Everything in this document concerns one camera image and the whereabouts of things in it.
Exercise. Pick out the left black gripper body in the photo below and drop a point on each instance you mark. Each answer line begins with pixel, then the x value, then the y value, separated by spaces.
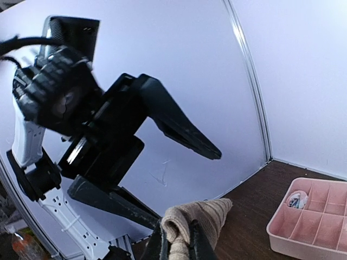
pixel 107 146

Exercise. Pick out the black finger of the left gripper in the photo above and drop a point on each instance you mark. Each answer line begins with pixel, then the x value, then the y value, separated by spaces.
pixel 171 120
pixel 117 201

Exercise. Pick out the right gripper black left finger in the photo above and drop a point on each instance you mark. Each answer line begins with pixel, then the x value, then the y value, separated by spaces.
pixel 158 246

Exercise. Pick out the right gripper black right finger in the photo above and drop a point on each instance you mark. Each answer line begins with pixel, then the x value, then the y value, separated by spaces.
pixel 199 247

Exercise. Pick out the tan brown sock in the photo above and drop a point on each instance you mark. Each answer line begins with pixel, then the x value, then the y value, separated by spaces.
pixel 186 223

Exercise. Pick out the pink patterned sock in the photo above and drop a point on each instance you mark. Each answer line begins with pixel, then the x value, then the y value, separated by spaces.
pixel 297 199

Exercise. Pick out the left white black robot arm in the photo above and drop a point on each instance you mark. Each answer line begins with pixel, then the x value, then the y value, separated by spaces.
pixel 36 150

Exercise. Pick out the pink divided organizer tray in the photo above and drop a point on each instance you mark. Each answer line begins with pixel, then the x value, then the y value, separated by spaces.
pixel 318 231

